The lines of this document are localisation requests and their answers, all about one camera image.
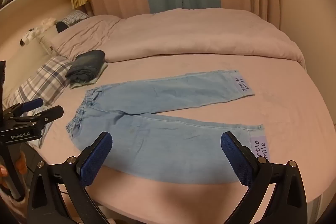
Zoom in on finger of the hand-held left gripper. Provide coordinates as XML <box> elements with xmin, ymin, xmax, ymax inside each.
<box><xmin>3</xmin><ymin>98</ymin><xmax>44</xmax><ymax>116</ymax></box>
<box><xmin>12</xmin><ymin>105</ymin><xmax>64</xmax><ymax>125</ymax></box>

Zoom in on dark checked pillow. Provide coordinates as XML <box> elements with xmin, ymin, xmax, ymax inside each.
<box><xmin>55</xmin><ymin>10</ymin><xmax>90</xmax><ymax>33</ymax></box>

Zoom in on folded dark denim jeans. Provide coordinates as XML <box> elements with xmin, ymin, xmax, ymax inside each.
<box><xmin>65</xmin><ymin>50</ymin><xmax>106</xmax><ymax>82</ymax></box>

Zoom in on light blue denim pants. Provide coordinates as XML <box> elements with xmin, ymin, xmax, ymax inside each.
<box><xmin>66</xmin><ymin>70</ymin><xmax>269</xmax><ymax>185</ymax></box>

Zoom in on white plush toy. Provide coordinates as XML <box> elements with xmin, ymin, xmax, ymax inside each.
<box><xmin>20</xmin><ymin>18</ymin><xmax>57</xmax><ymax>46</ymax></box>

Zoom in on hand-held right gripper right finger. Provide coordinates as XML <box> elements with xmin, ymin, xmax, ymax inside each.
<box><xmin>220</xmin><ymin>132</ymin><xmax>307</xmax><ymax>224</ymax></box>

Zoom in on person's left hand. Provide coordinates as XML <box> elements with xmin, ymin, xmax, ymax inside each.
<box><xmin>0</xmin><ymin>152</ymin><xmax>27</xmax><ymax>189</ymax></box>

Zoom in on pink duvet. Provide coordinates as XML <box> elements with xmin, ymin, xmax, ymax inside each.
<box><xmin>50</xmin><ymin>7</ymin><xmax>306</xmax><ymax>72</ymax></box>

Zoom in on folded pale green cloth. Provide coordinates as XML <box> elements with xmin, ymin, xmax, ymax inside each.
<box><xmin>70</xmin><ymin>63</ymin><xmax>109</xmax><ymax>89</ymax></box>

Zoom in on grey plaid pillow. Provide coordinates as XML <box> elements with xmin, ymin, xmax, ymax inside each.
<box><xmin>4</xmin><ymin>56</ymin><xmax>72</xmax><ymax>149</ymax></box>

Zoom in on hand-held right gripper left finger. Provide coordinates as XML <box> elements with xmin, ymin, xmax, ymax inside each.
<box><xmin>28</xmin><ymin>132</ymin><xmax>113</xmax><ymax>224</ymax></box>

